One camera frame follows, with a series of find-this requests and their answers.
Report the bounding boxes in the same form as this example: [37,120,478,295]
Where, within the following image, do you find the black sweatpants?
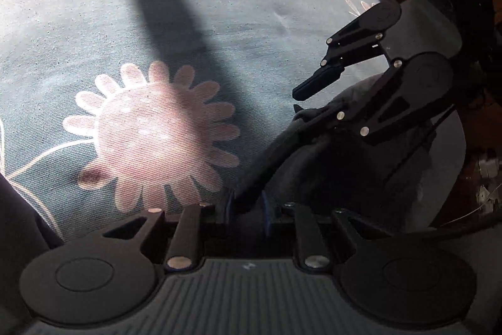
[235,75,468,234]

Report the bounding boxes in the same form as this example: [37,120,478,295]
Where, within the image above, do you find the grey patterned bed sheet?
[1,0,381,240]

